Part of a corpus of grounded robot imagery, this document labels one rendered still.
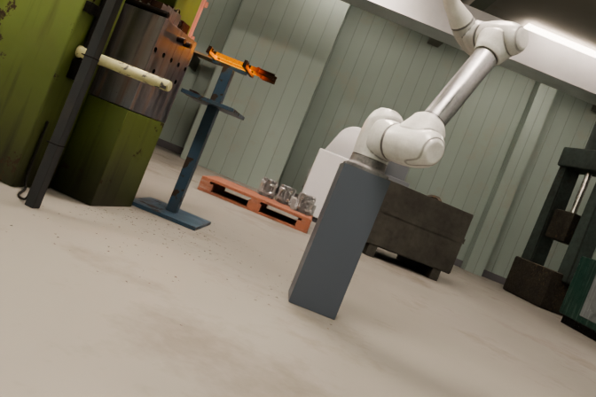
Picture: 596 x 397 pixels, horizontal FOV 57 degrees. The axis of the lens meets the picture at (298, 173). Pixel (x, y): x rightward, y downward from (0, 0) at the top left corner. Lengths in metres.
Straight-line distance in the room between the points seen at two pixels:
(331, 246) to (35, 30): 1.50
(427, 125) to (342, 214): 0.48
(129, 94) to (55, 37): 0.38
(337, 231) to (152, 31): 1.23
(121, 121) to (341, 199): 1.06
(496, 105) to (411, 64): 1.63
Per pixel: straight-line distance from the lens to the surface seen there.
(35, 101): 2.51
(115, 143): 2.62
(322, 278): 2.24
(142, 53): 2.64
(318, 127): 9.46
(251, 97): 8.56
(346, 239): 2.22
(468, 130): 9.93
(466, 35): 2.51
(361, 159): 2.24
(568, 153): 9.15
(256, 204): 5.00
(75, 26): 2.50
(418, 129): 2.12
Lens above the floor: 0.50
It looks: level
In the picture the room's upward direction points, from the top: 22 degrees clockwise
